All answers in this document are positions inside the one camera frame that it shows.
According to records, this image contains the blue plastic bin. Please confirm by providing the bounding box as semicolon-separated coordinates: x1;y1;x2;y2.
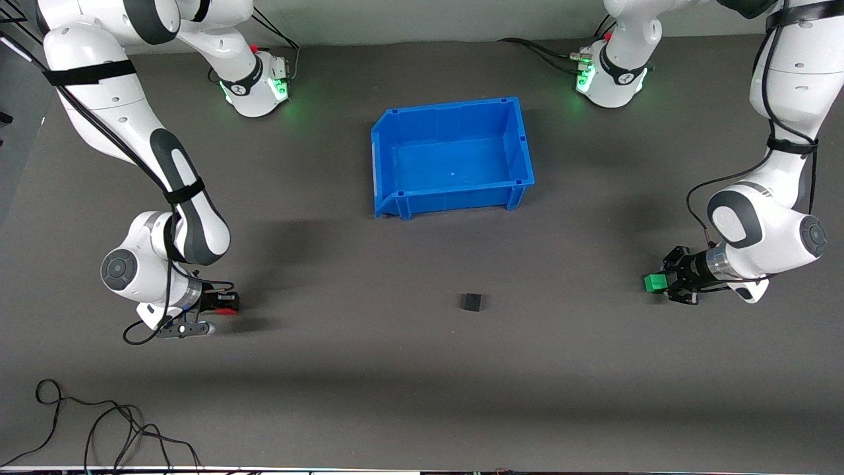
371;96;535;220

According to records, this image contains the loose black floor cable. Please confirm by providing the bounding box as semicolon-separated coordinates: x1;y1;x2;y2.
0;379;202;472

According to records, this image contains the black right arm base cable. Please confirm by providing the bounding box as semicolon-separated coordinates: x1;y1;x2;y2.
249;7;301;84

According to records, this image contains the black arm base cable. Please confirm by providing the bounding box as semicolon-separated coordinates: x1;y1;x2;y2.
498;13;617;75
249;7;301;84

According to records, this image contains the black left arm base cable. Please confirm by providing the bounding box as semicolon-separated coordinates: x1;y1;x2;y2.
498;13;617;75

